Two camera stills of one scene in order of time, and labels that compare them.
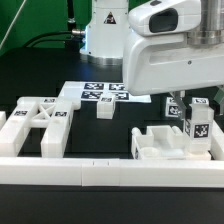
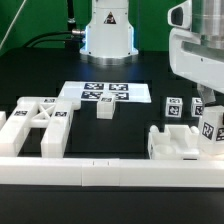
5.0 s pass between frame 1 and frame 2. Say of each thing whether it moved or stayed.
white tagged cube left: stayed
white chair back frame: stayed
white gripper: moved
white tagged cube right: stayed
